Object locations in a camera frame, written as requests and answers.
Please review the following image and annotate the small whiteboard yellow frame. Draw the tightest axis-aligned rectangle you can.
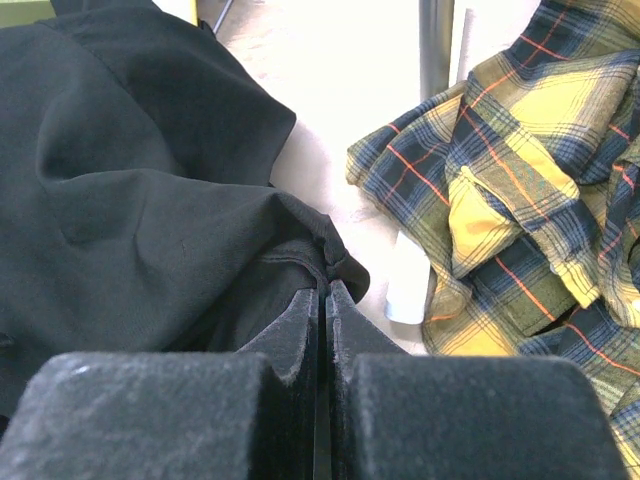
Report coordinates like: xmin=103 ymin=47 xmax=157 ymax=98
xmin=195 ymin=0 xmax=235 ymax=34

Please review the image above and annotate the white metal clothes rack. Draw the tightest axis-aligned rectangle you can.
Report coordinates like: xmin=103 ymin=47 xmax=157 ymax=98
xmin=385 ymin=0 xmax=455 ymax=326

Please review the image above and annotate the green plastic laundry bin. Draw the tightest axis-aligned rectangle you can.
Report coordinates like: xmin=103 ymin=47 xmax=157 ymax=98
xmin=0 ymin=0 xmax=56 ymax=28

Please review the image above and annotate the yellow plaid shirt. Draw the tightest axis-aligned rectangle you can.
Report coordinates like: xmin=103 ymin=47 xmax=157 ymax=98
xmin=346 ymin=1 xmax=639 ymax=478

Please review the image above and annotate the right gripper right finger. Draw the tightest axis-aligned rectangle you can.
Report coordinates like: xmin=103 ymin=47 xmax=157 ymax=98
xmin=326 ymin=281 xmax=628 ymax=479

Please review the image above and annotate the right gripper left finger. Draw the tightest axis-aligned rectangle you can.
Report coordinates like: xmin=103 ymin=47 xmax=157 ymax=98
xmin=1 ymin=290 xmax=319 ymax=479

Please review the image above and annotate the black t-shirt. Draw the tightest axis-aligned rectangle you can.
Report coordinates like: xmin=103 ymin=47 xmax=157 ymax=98
xmin=1 ymin=1 xmax=369 ymax=419

